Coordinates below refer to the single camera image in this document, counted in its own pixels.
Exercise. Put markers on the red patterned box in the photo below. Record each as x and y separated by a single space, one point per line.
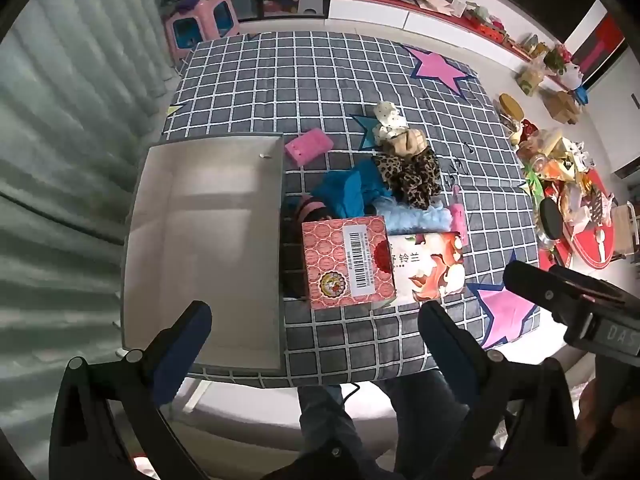
347 262

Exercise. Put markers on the pale green curtain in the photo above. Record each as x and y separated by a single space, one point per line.
70 160

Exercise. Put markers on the round yellow box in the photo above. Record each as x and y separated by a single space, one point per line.
512 106

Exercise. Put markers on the leopard print scrunchie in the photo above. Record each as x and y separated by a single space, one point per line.
407 175

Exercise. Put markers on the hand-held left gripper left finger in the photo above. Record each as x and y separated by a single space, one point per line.
186 347

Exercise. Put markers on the grey checkered star blanket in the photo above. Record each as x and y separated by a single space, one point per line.
320 85

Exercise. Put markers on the flower vase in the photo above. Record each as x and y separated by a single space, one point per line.
567 67

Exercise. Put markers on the pink sponge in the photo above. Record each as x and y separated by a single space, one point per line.
458 217
307 146

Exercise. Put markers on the floral tissue pack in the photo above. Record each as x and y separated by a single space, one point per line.
430 267

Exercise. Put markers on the white cardboard box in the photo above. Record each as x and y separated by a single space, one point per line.
200 240

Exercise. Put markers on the pink knit sock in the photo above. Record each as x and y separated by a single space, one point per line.
312 209

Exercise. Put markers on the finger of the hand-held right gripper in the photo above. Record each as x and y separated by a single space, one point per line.
537 287
607 290

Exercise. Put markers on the white low cabinet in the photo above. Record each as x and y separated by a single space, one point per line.
425 15

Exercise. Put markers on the pink plastic stool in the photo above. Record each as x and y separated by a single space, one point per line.
200 22

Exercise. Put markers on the small white step stool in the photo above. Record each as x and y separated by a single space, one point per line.
310 0

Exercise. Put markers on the light blue fluffy scrunchie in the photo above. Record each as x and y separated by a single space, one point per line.
415 217

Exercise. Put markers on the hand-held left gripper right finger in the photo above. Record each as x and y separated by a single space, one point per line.
449 355

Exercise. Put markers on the clutter pile on floor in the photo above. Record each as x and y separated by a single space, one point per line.
575 205

